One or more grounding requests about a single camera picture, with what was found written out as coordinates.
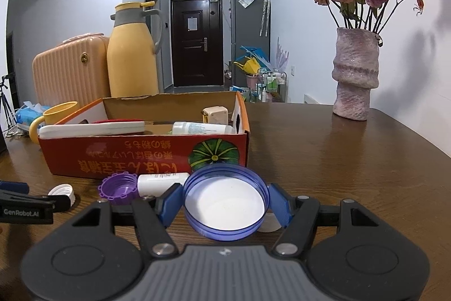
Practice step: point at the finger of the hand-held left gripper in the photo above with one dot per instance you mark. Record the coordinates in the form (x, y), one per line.
(58, 203)
(14, 186)

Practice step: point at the blue tissue pack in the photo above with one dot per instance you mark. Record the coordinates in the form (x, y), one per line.
(30, 114)

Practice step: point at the yellow mug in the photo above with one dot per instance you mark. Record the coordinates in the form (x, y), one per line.
(60, 114)

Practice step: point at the white folded umbrella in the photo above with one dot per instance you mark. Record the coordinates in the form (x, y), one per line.
(263, 15)
(268, 13)

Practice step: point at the pink textured vase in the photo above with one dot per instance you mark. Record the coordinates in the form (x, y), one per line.
(356, 79)

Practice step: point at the blue plastic dustpan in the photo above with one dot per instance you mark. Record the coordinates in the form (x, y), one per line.
(255, 52)

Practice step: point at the white spray bottle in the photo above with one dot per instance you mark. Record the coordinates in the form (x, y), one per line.
(158, 181)

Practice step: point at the metal trolley cart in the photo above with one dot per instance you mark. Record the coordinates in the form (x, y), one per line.
(273, 86)

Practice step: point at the yellow thermos jug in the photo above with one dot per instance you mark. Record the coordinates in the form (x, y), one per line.
(130, 61)

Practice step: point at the white ribbed cap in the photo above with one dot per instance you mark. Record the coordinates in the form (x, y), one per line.
(63, 193)

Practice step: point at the pink bucket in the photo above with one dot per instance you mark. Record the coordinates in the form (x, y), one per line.
(252, 81)

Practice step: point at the clear plastic packet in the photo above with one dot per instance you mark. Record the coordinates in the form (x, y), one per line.
(246, 0)

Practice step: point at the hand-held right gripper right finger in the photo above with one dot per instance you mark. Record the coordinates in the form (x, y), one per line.
(280, 205)

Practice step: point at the peach ribbed suitcase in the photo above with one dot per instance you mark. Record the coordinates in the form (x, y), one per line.
(67, 75)

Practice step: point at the beige square gadget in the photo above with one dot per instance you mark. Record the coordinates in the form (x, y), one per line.
(216, 116)

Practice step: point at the blue round lid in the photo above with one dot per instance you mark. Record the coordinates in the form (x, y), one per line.
(225, 202)

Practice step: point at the white board against wall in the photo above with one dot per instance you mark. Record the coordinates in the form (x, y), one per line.
(310, 99)

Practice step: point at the purple ribbed cap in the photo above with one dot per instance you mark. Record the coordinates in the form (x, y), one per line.
(118, 188)

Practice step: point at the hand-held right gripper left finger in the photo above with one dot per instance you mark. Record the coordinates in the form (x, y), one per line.
(171, 202)

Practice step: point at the black tripod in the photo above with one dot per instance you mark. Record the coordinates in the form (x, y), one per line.
(6, 103)

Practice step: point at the grey refrigerator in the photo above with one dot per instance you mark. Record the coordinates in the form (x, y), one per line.
(246, 29)

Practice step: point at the orange cardboard box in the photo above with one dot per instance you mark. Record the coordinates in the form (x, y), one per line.
(141, 153)

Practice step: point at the dark brown entrance door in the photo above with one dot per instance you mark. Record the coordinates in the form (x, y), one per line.
(195, 54)

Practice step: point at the yellow watering can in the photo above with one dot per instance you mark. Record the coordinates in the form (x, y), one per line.
(250, 66)

